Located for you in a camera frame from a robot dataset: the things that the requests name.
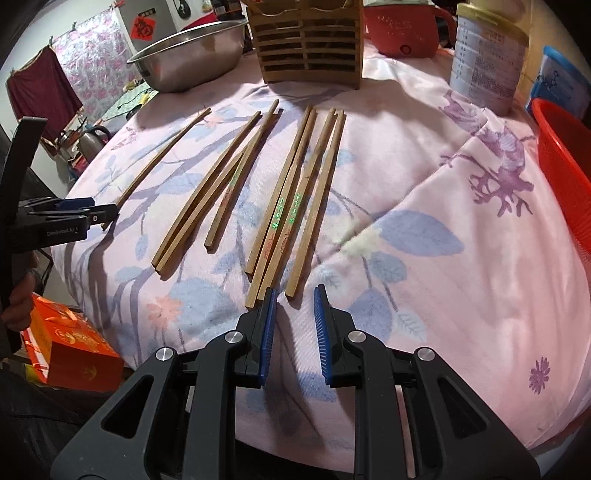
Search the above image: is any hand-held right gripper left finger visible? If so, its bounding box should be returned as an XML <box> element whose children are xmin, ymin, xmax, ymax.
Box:
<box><xmin>51</xmin><ymin>288</ymin><xmax>278</xmax><ymax>480</ymax></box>

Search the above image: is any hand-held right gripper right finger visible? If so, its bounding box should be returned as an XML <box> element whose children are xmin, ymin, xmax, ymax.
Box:
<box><xmin>314</xmin><ymin>284</ymin><xmax>541</xmax><ymax>480</ymax></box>

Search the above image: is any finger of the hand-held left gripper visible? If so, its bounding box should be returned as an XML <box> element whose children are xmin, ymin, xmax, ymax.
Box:
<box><xmin>23</xmin><ymin>198</ymin><xmax>95</xmax><ymax>214</ymax></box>
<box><xmin>32</xmin><ymin>205</ymin><xmax>120</xmax><ymax>227</ymax></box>

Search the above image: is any wooden chopstick green print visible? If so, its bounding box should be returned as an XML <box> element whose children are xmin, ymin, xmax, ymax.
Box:
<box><xmin>245</xmin><ymin>109</ymin><xmax>319</xmax><ymax>309</ymax></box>
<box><xmin>257</xmin><ymin>109</ymin><xmax>336</xmax><ymax>303</ymax></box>
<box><xmin>204</xmin><ymin>107</ymin><xmax>283</xmax><ymax>252</ymax></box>

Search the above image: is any wooden slatted chopstick holder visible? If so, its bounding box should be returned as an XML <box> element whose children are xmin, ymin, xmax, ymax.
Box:
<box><xmin>246</xmin><ymin>0</ymin><xmax>365</xmax><ymax>88</ymax></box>

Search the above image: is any person's left hand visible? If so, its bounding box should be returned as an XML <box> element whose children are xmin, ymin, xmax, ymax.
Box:
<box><xmin>0</xmin><ymin>270</ymin><xmax>37</xmax><ymax>332</ymax></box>

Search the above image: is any steel electric kettle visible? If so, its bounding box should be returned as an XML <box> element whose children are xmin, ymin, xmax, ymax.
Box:
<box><xmin>76</xmin><ymin>126</ymin><xmax>112</xmax><ymax>161</ymax></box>

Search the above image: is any dark red hanging garment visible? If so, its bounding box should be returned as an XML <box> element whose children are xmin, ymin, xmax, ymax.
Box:
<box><xmin>6</xmin><ymin>46</ymin><xmax>84</xmax><ymax>131</ymax></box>

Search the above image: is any green patterned cloth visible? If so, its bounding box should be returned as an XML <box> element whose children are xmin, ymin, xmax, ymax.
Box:
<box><xmin>98</xmin><ymin>80</ymin><xmax>155</xmax><ymax>125</ymax></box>

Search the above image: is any orange gift box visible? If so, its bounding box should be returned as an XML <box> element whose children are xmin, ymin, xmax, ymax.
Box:
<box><xmin>21</xmin><ymin>295</ymin><xmax>125</xmax><ymax>394</ymax></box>

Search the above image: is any pink floral hanging sheet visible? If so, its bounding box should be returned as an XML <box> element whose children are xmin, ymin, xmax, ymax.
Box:
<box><xmin>53</xmin><ymin>6</ymin><xmax>141</xmax><ymax>114</ymax></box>

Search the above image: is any stainless steel bowl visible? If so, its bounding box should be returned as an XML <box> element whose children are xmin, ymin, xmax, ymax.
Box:
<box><xmin>127</xmin><ymin>20</ymin><xmax>247</xmax><ymax>93</ymax></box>

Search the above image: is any grey door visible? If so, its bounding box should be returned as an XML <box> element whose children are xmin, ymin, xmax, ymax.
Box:
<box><xmin>117</xmin><ymin>0</ymin><xmax>185</xmax><ymax>54</ymax></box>

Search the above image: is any person's dark clothing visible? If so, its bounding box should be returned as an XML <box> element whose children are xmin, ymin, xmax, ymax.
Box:
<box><xmin>0</xmin><ymin>364</ymin><xmax>121</xmax><ymax>480</ymax></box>

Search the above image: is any red plastic basket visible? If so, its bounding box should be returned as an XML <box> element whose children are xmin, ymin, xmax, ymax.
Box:
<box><xmin>530</xmin><ymin>98</ymin><xmax>591</xmax><ymax>259</ymax></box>

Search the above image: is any red electric pot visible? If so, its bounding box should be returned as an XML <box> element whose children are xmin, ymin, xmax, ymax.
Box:
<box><xmin>364</xmin><ymin>0</ymin><xmax>455</xmax><ymax>59</ymax></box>

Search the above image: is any white milk powder can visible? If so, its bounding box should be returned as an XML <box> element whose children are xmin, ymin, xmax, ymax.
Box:
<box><xmin>449</xmin><ymin>2</ymin><xmax>530</xmax><ymax>116</ymax></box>

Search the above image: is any blue packet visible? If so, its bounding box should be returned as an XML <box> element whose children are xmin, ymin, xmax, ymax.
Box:
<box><xmin>530</xmin><ymin>45</ymin><xmax>591</xmax><ymax>112</ymax></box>

